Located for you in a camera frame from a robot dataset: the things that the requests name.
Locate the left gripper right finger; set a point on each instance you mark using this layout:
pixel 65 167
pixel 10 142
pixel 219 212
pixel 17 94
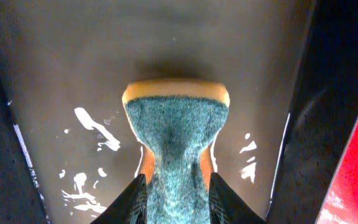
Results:
pixel 226 207

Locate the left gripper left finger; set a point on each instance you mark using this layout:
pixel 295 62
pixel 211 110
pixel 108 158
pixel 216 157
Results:
pixel 130 207

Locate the green and yellow sponge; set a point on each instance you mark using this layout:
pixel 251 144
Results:
pixel 177 121

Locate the dark green plastic tray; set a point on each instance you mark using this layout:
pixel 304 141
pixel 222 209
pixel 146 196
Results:
pixel 67 149

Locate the red plastic tray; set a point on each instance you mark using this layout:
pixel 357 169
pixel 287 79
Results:
pixel 341 201

